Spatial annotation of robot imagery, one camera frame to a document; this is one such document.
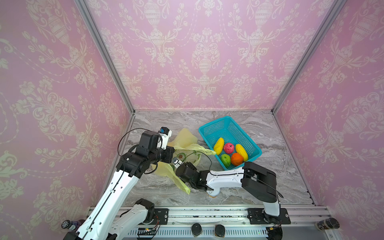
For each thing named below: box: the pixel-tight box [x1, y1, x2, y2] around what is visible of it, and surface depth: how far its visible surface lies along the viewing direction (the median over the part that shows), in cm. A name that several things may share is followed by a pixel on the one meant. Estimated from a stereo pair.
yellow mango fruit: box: [213, 137, 225, 156], surface depth 98 cm
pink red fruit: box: [223, 142, 235, 155], surface depth 96 cm
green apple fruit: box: [221, 154, 231, 168], surface depth 89 cm
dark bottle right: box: [315, 217, 340, 231], surface depth 66 cm
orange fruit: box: [231, 152, 244, 167], surface depth 91 cm
